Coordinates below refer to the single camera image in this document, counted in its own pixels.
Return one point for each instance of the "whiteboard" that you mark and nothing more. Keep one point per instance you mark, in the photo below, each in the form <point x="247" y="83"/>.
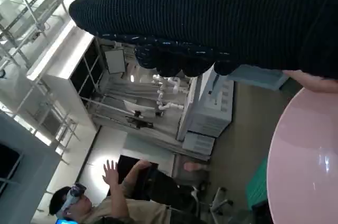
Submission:
<point x="114" y="61"/>

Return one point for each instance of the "grey-blue box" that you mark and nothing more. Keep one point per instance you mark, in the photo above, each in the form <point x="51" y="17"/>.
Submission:
<point x="256" y="78"/>

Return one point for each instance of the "large white cabinet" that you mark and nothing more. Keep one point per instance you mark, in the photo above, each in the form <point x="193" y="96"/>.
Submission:
<point x="211" y="113"/>

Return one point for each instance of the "office chair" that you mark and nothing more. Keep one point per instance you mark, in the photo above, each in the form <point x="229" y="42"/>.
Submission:
<point x="219" y="200"/>

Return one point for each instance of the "pink bowl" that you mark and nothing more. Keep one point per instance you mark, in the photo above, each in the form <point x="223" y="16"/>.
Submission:
<point x="303" y="155"/>

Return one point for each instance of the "green cutting mat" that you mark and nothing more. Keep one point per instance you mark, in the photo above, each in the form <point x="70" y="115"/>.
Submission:
<point x="257" y="187"/>

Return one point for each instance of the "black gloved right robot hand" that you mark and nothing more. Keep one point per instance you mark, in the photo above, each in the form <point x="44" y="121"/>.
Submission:
<point x="211" y="12"/>

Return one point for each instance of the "dark window panel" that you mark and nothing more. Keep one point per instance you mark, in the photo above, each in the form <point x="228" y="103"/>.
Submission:
<point x="9" y="166"/>

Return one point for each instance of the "person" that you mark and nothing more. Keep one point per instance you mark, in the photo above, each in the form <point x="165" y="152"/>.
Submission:
<point x="132" y="208"/>

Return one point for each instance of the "person's hand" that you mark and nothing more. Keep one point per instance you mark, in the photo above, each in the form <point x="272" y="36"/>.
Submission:
<point x="319" y="85"/>
<point x="111" y="173"/>

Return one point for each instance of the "black monitor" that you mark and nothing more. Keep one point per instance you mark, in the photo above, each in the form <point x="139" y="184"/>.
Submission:
<point x="126" y="163"/>

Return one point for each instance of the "metal shelving rack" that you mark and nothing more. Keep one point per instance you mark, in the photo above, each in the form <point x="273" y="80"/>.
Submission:
<point x="31" y="23"/>

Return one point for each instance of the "headset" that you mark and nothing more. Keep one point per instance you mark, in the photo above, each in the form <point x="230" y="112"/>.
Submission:
<point x="74" y="195"/>

